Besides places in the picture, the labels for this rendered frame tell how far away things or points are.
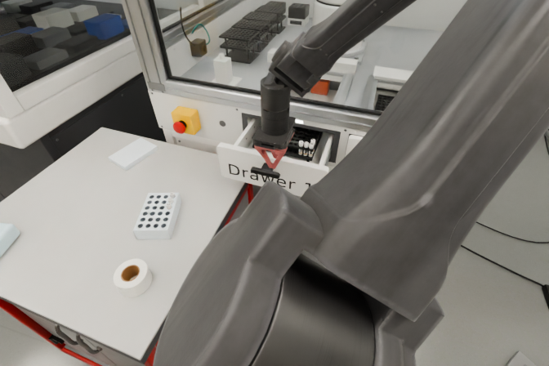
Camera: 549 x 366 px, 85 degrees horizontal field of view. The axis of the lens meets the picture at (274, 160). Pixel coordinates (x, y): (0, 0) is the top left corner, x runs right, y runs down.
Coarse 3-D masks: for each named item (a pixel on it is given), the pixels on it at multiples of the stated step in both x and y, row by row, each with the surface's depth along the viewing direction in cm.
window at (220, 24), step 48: (192, 0) 74; (240, 0) 70; (288, 0) 66; (336, 0) 63; (432, 0) 58; (192, 48) 82; (240, 48) 78; (384, 48) 66; (336, 96) 77; (384, 96) 73
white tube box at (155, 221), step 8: (152, 200) 80; (160, 200) 80; (176, 200) 80; (144, 208) 78; (152, 208) 78; (160, 208) 79; (176, 208) 80; (144, 216) 76; (152, 216) 76; (160, 216) 76; (168, 216) 76; (176, 216) 80; (136, 224) 74; (144, 224) 74; (152, 224) 74; (160, 224) 74; (168, 224) 74; (136, 232) 74; (144, 232) 74; (152, 232) 74; (160, 232) 74; (168, 232) 74
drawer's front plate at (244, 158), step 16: (224, 144) 77; (224, 160) 80; (240, 160) 77; (256, 160) 76; (272, 160) 74; (288, 160) 73; (224, 176) 84; (240, 176) 82; (256, 176) 79; (288, 176) 75; (304, 176) 74; (320, 176) 72; (304, 192) 77
